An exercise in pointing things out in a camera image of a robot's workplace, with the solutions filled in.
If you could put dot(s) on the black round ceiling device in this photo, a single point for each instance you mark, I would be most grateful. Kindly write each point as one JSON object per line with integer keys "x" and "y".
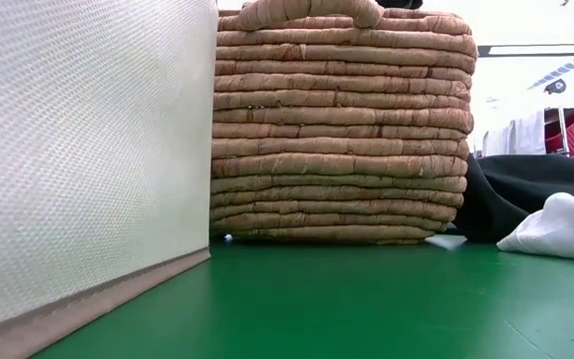
{"x": 556, "y": 86}

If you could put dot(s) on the white hanging cloth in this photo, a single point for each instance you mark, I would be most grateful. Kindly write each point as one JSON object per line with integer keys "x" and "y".
{"x": 516, "y": 134}

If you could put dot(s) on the long ceiling light fixture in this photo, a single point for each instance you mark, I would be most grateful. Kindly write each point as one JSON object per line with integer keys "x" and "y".
{"x": 541, "y": 50}

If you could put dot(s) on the large white garment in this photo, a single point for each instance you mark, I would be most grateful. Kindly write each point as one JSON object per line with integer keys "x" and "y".
{"x": 561, "y": 229}

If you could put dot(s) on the large black garment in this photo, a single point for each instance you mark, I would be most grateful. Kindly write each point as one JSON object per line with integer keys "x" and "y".
{"x": 506, "y": 189}

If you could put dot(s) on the green table mat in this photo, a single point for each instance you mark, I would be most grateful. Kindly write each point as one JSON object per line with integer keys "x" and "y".
{"x": 342, "y": 309}

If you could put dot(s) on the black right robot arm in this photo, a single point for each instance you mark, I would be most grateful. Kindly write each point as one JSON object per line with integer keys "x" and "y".
{"x": 399, "y": 3}

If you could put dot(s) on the beige fabric storage bin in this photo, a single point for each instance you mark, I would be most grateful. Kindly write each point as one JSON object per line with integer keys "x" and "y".
{"x": 68, "y": 149}

